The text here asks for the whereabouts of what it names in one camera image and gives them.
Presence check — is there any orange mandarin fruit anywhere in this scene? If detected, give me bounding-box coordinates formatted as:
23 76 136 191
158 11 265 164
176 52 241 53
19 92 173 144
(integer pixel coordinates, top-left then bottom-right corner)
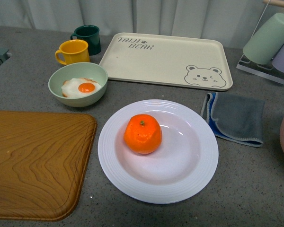
123 114 162 154

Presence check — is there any white round plate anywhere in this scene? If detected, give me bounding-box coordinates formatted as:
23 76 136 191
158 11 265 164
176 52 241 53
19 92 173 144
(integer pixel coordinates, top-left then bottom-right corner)
98 99 219 204

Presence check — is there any light green bowl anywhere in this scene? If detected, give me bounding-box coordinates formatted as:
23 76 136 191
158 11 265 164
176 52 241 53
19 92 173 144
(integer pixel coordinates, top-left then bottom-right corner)
48 62 108 107

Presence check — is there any toy fried egg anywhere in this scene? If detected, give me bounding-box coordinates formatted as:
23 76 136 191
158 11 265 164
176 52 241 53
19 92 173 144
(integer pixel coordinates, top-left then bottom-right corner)
61 78 102 98

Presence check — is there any beige bear tray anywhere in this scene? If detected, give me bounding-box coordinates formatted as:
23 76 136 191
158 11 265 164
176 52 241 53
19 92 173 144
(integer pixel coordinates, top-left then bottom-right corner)
100 33 233 91

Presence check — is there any yellow mug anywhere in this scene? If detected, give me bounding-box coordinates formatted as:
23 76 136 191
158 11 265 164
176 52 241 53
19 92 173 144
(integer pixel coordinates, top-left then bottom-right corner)
55 39 90 65

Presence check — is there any dark green mug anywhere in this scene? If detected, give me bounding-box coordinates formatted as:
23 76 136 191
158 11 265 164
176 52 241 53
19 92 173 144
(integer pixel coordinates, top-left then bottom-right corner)
70 25 101 56

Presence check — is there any grey blue folded cloth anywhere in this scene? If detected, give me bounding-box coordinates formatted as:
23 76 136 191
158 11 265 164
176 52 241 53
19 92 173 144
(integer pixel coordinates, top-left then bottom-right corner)
200 92 265 148

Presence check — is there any wooden cutting board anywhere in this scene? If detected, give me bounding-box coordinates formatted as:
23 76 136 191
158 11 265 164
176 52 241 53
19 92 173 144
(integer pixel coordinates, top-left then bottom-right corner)
0 110 97 221

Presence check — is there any white curtain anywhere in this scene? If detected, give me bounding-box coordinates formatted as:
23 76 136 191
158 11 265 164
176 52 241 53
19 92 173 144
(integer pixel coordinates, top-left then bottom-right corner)
0 0 284 48

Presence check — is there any light green cup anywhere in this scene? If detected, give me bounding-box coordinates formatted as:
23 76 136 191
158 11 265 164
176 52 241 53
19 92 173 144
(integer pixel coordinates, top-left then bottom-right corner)
243 13 284 65

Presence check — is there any clear acrylic cup rack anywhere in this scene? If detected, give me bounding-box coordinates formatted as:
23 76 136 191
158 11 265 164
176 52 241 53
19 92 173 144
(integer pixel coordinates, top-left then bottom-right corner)
237 0 284 85

